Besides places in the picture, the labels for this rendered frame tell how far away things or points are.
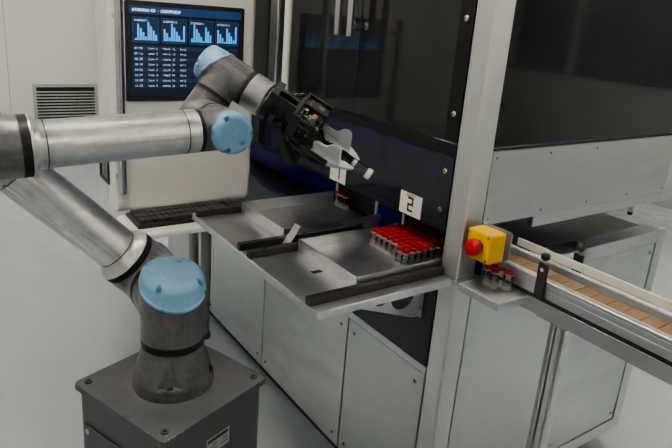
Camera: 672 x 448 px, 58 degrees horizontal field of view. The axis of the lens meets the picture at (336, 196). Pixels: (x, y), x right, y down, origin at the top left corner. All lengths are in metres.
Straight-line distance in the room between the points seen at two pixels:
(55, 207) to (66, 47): 5.53
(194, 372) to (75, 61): 5.66
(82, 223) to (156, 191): 0.99
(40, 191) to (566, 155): 1.26
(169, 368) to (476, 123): 0.84
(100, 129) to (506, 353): 1.27
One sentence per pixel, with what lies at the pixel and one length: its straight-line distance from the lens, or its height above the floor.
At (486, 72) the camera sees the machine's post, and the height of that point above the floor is 1.39.
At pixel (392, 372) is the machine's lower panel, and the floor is 0.51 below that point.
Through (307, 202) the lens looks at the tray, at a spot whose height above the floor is 0.89.
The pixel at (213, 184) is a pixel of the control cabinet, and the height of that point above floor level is 0.87.
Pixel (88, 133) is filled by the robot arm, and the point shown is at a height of 1.28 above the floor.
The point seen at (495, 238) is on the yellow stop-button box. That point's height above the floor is 1.03.
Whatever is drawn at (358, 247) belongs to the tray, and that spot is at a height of 0.88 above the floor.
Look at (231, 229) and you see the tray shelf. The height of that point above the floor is 0.88.
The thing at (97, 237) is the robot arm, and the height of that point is 1.06.
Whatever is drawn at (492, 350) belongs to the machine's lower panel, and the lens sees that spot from 1.78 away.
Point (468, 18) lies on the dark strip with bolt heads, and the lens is 1.47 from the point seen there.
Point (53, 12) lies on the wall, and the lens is 6.61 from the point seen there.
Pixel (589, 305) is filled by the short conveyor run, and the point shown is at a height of 0.92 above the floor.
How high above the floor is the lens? 1.49
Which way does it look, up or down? 17 degrees down
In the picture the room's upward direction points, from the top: 5 degrees clockwise
